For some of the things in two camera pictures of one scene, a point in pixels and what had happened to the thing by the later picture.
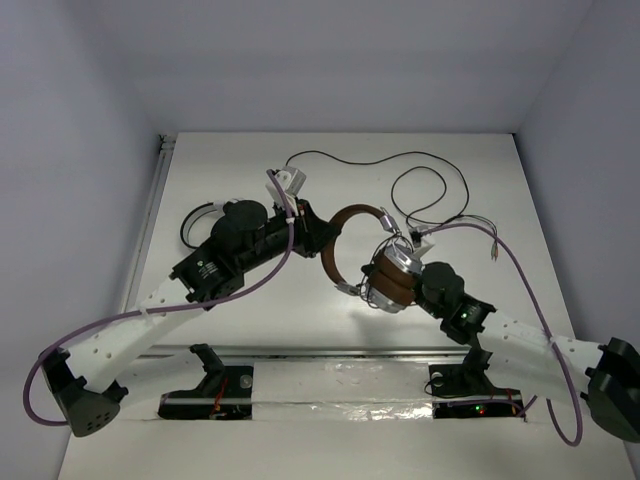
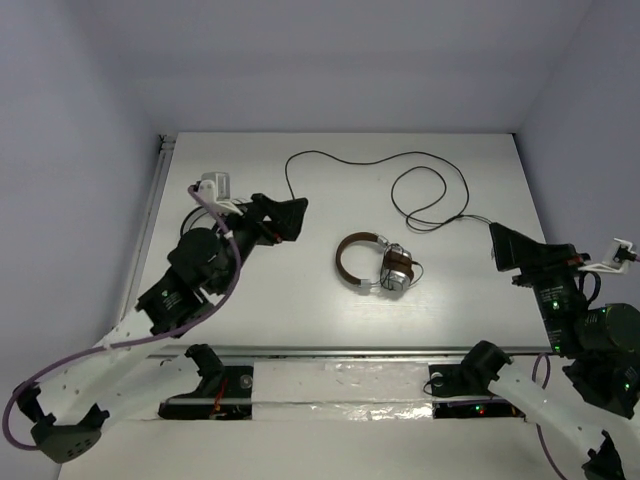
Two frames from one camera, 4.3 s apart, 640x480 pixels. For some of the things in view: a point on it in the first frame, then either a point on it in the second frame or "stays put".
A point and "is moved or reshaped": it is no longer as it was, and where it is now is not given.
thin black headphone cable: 368,269 -> 382,266
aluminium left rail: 165,144 stays put
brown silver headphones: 392,286 is moved or reshaped
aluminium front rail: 301,352 stays put
